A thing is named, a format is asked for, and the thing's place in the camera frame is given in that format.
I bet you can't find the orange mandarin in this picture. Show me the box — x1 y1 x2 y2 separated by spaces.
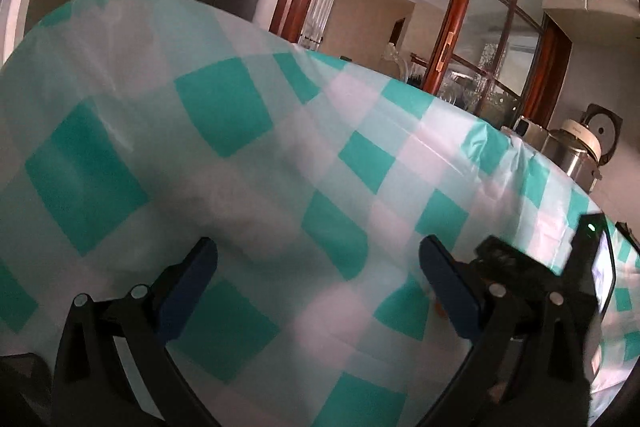
434 300 448 320

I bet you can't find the silver rice cooker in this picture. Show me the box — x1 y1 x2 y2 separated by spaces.
541 103 623 193

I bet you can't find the wooden glass door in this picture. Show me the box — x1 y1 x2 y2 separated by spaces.
268 0 572 128

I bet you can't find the teal pink checkered tablecloth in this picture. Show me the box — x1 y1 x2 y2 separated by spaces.
0 0 640 427

